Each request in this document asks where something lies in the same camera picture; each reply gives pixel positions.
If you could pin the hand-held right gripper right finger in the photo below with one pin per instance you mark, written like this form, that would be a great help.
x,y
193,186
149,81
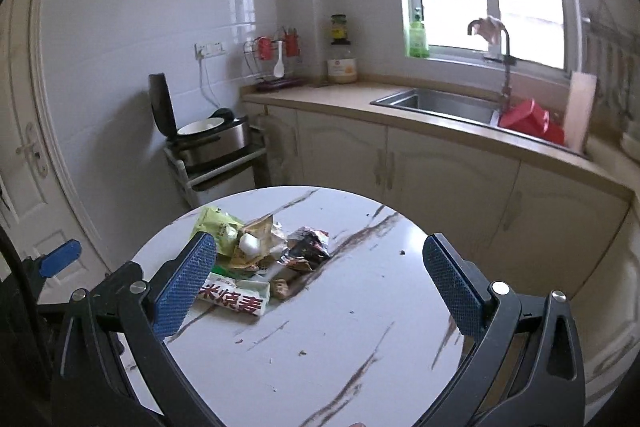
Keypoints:
x,y
452,287

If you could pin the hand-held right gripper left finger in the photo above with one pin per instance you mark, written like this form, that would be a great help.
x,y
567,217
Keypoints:
x,y
180,292

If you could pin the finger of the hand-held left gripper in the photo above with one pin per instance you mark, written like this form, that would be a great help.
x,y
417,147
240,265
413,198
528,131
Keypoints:
x,y
60,257

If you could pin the white red-lettered snack wrapper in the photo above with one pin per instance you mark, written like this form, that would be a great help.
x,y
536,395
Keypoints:
x,y
235,294

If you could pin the green snack packet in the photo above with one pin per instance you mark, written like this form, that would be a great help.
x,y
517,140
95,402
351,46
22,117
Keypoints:
x,y
215,219

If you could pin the white paper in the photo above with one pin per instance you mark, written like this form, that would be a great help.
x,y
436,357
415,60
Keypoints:
x,y
250,246

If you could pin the small brown snack piece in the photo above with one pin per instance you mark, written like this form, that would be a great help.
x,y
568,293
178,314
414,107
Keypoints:
x,y
281,289

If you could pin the golden brown foil wrapper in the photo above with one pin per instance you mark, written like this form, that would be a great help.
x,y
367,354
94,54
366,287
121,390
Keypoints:
x,y
265,232

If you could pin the dark snack wrapper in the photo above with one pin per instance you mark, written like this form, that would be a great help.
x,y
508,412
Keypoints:
x,y
307,249

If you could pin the grey white storage cart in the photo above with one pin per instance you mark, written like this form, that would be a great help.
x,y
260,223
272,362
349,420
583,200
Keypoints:
x,y
220,177

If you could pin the black silver rice cooker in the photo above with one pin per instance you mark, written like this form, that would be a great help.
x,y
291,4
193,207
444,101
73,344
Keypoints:
x,y
215,142

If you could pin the white door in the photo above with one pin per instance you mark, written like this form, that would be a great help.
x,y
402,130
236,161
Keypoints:
x,y
30,82

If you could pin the red basin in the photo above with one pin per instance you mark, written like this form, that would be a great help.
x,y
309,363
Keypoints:
x,y
525,119

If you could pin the steel sink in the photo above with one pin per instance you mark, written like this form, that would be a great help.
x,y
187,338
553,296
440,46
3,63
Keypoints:
x,y
430,104

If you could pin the dark round lid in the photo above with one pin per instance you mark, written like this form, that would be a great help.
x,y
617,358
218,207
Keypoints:
x,y
222,113

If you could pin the wooden cutting board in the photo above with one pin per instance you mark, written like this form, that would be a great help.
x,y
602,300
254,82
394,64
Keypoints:
x,y
580,112

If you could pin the metal faucet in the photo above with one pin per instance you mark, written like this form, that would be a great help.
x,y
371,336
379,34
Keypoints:
x,y
507,72

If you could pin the glass jar orange label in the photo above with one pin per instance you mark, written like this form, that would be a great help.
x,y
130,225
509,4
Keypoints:
x,y
342,67

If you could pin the white rice spoon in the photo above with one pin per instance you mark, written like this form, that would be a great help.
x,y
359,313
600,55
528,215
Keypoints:
x,y
279,67

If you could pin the green dish soap bottle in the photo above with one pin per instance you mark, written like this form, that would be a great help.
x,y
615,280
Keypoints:
x,y
417,37

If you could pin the red utensil cup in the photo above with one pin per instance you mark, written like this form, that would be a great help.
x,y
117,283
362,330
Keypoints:
x,y
291,44
265,48

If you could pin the pink cloth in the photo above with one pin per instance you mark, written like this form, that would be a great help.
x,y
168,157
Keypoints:
x,y
490,29

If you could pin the dark capped yellow label bottle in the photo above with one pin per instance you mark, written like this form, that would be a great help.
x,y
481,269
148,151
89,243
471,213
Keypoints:
x,y
339,29

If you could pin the white wall socket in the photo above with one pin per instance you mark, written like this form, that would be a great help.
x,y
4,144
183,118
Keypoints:
x,y
209,49

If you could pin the wall dish rack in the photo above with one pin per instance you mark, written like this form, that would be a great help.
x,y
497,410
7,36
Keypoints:
x,y
615,57

